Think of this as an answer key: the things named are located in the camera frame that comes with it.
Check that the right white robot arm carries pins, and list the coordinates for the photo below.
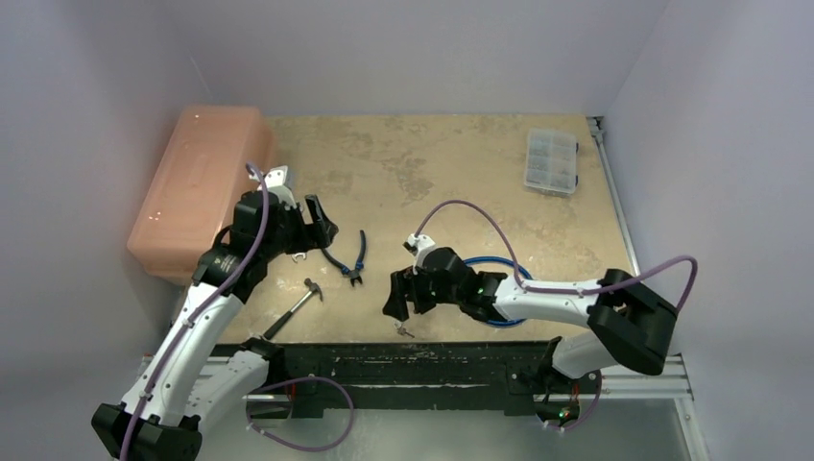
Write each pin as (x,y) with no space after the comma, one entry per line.
(626,323)

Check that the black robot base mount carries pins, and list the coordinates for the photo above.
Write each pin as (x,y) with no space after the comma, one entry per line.
(467,376)

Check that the small black handled hammer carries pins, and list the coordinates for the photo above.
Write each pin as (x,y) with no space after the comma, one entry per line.
(314,290)

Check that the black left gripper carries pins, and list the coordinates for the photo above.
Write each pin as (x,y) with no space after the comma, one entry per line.
(312,234)

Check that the silver key bunch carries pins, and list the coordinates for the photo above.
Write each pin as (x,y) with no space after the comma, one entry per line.
(402,330)

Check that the aluminium frame rail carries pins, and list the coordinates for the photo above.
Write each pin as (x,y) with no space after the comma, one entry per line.
(672,390)

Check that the blue cable lock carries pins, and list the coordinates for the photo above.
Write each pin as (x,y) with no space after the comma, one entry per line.
(506,308)

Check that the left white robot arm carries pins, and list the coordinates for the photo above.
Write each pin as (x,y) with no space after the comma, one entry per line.
(168,412)

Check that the pink translucent plastic toolbox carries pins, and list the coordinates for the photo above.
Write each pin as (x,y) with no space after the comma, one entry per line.
(200,178)

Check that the clear compartment screw box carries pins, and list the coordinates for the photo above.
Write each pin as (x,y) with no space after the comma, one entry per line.
(551,162)

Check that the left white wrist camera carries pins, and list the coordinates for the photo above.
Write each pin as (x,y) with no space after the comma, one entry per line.
(278,183)

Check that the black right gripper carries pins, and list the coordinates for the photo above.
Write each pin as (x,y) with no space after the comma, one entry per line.
(410,287)

